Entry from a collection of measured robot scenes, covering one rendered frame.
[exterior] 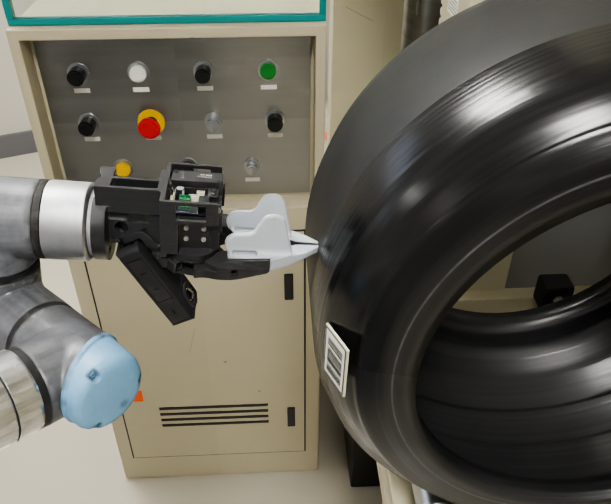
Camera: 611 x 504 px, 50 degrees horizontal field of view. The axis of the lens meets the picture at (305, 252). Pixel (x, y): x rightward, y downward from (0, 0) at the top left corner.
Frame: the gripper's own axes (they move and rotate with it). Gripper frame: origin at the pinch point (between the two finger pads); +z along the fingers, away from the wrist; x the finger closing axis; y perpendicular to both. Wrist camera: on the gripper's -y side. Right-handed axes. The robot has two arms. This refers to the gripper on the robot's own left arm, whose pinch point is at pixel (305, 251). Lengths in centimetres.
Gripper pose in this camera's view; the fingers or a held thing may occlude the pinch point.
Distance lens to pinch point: 65.4
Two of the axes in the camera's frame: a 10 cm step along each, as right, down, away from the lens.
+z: 9.9, 0.6, 1.1
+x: -0.5, -6.0, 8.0
